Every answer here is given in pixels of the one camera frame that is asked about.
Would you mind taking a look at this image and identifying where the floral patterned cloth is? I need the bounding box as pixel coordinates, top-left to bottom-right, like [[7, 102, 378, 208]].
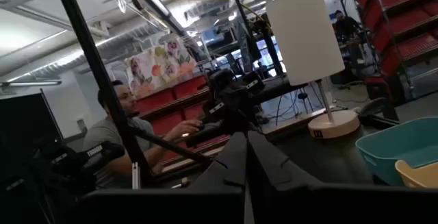
[[125, 38, 198, 98]]

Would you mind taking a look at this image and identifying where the teal plastic bin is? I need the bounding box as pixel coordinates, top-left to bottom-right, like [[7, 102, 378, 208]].
[[355, 116, 438, 187]]

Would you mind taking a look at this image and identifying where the black monitor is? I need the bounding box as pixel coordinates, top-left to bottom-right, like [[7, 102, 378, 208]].
[[0, 88, 65, 170]]

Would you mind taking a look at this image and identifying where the yellow plastic bin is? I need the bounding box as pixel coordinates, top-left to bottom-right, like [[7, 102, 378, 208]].
[[394, 158, 438, 189]]

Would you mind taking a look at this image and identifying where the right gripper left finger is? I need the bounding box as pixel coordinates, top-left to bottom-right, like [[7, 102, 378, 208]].
[[186, 132, 248, 190]]

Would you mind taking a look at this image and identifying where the black frame strut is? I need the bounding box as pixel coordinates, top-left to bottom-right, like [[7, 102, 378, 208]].
[[50, 0, 153, 189], [129, 126, 215, 166]]

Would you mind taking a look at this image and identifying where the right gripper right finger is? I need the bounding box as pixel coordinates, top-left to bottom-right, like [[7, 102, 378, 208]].
[[247, 130, 324, 189]]

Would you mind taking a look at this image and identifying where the person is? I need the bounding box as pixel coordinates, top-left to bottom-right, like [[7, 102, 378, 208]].
[[81, 79, 203, 189], [331, 9, 364, 45]]

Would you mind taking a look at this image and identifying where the white shade table lamp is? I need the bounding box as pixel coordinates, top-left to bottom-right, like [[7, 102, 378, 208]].
[[265, 0, 361, 140]]

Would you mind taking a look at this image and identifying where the red bin shelf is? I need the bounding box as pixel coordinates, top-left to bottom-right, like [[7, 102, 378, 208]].
[[134, 74, 231, 165], [353, 0, 438, 78]]

